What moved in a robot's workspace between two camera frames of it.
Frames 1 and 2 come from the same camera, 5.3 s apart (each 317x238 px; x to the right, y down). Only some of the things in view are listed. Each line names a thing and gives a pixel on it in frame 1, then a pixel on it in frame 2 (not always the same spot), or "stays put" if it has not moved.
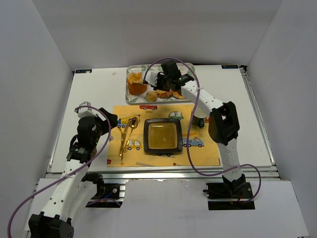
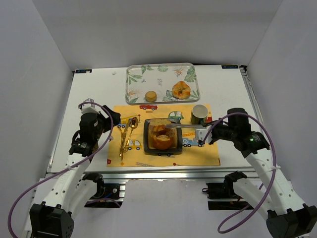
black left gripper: x=104 y=120 stays put
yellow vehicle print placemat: x=126 y=146 stays put
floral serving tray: x=138 y=89 stays put
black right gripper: x=160 y=81 → x=214 y=132
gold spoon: x=134 y=123 stays put
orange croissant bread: x=135 y=85 → x=162 y=137
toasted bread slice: x=164 y=94 → x=158 y=121
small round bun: x=151 y=96 stays put
